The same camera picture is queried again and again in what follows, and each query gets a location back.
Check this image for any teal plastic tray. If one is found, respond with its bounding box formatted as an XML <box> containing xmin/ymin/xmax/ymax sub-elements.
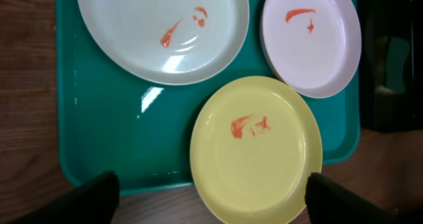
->
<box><xmin>54</xmin><ymin>0</ymin><xmax>361</xmax><ymax>197</ymax></box>

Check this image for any white plate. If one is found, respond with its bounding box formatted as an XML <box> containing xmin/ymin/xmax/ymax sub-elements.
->
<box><xmin>261</xmin><ymin>0</ymin><xmax>362</xmax><ymax>98</ymax></box>
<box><xmin>77</xmin><ymin>0</ymin><xmax>250</xmax><ymax>85</ymax></box>

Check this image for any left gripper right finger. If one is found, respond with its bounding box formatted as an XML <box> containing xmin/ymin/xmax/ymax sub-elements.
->
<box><xmin>305</xmin><ymin>172</ymin><xmax>422</xmax><ymax>224</ymax></box>

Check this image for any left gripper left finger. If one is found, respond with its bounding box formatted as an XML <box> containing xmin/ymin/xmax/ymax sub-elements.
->
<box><xmin>11</xmin><ymin>171</ymin><xmax>120</xmax><ymax>224</ymax></box>

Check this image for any black rectangular tray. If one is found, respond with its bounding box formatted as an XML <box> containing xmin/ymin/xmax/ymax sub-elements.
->
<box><xmin>357</xmin><ymin>0</ymin><xmax>422</xmax><ymax>133</ymax></box>

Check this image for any white plate upper right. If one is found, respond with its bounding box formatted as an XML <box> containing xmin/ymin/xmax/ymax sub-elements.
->
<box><xmin>261</xmin><ymin>0</ymin><xmax>362</xmax><ymax>98</ymax></box>

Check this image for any yellow-green plate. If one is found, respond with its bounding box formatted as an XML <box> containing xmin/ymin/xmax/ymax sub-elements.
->
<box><xmin>190</xmin><ymin>76</ymin><xmax>323</xmax><ymax>223</ymax></box>

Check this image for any white plate upper left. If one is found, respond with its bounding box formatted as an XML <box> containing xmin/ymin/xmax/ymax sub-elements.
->
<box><xmin>77</xmin><ymin>0</ymin><xmax>250</xmax><ymax>85</ymax></box>

